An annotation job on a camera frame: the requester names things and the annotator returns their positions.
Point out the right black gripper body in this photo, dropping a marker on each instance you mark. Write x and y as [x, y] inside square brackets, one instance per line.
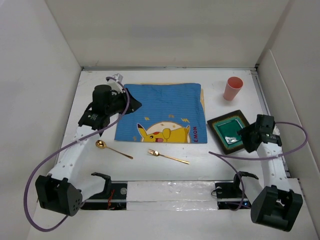
[246, 133]

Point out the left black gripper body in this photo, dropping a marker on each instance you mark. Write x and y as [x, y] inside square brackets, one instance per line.
[119, 103]

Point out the green square ceramic plate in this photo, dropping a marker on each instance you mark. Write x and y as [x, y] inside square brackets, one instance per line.
[225, 129]

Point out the pink plastic cup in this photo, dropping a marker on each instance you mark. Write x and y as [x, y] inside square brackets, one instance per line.
[233, 86]

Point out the blue yellow Pikachu cloth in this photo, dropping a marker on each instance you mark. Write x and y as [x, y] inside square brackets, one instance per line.
[169, 113]

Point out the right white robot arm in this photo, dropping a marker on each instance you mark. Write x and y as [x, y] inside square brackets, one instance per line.
[273, 204]

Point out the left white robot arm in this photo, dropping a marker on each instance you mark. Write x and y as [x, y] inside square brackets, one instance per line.
[60, 191]

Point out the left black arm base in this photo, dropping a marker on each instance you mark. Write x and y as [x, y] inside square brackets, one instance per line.
[112, 198]

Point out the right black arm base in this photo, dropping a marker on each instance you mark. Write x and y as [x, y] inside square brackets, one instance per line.
[228, 193]

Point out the gold spoon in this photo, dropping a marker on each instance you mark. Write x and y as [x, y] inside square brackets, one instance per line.
[102, 145]

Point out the gold fork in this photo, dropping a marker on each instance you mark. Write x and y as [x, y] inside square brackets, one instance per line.
[157, 154]

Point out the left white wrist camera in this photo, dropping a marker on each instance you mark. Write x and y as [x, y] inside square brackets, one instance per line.
[118, 78]

